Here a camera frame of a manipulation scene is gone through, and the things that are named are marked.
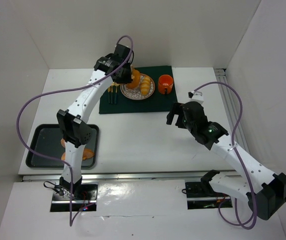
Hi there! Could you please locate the dark green placemat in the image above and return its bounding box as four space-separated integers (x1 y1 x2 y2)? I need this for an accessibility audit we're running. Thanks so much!
99 65 177 115

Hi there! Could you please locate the orange mug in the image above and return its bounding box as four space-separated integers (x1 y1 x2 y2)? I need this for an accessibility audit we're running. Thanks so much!
158 74 174 95

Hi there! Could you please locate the purple cable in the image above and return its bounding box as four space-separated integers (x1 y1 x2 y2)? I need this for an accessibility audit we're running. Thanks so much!
188 81 259 230
16 35 134 227

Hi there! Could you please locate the brown croissant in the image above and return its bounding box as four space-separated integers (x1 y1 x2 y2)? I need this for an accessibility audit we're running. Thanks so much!
82 148 95 161

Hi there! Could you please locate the round bun middle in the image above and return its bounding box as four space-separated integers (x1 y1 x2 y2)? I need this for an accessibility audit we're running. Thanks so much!
60 139 65 147

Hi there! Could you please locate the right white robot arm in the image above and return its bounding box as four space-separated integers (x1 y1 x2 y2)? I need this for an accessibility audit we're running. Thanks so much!
166 92 286 221

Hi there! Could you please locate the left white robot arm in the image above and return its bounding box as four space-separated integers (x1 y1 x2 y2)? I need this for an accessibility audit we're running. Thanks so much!
56 43 132 195

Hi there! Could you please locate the gold fork dark handle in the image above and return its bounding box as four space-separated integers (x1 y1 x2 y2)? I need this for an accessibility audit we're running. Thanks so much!
109 85 114 104

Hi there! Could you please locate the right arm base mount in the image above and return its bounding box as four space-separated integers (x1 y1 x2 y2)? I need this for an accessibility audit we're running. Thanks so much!
181 181 233 210

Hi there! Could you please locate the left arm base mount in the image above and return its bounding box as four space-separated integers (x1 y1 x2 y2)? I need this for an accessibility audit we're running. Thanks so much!
43 181 98 213

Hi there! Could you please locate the aluminium rail right side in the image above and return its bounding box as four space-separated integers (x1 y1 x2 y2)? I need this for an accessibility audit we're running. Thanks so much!
214 68 250 153

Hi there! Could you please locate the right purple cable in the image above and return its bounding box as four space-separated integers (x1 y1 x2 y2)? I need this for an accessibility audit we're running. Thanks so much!
188 81 259 230

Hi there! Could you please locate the striped long bread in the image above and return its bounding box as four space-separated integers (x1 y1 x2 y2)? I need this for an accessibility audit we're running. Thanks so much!
140 76 151 96

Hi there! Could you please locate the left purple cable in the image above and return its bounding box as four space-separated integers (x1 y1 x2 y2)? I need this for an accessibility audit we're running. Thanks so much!
16 35 134 227

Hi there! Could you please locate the black baking tray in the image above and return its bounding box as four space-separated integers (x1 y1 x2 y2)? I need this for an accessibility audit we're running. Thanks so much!
25 124 99 169

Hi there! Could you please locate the gold knife dark handle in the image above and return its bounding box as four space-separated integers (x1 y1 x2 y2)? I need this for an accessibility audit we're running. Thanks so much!
107 87 111 104

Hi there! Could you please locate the large orange round bread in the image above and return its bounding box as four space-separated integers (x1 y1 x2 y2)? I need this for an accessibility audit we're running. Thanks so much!
126 69 140 89

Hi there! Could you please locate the floral patterned plate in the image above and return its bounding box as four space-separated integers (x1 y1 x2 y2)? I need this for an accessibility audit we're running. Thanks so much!
120 73 155 101

